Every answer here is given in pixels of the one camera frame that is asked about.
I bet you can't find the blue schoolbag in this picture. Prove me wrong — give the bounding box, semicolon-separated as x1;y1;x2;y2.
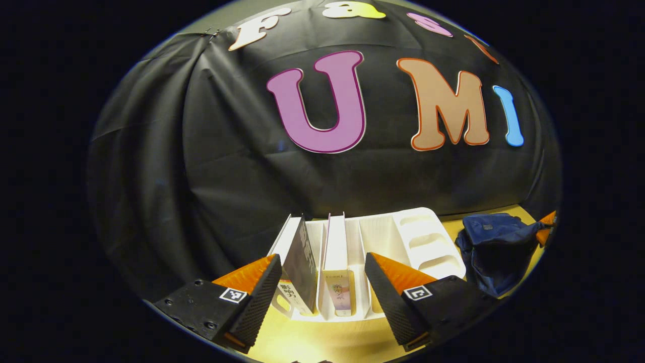
456;213;547;298

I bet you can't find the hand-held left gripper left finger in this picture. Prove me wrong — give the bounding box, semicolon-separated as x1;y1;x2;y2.
154;254;283;353

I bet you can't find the dark cover book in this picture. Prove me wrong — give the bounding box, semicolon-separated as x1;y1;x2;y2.
276;216;319;316

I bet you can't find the pink cover book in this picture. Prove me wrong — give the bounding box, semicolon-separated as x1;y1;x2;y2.
321;213;356;317

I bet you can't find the white plastic bookshelf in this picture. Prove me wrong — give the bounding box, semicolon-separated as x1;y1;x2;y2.
267;207;467;322

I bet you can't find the black backdrop cloth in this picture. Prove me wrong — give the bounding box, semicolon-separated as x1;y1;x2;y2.
86;0;562;303

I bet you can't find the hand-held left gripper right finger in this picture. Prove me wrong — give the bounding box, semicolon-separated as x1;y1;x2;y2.
364;252;497;352

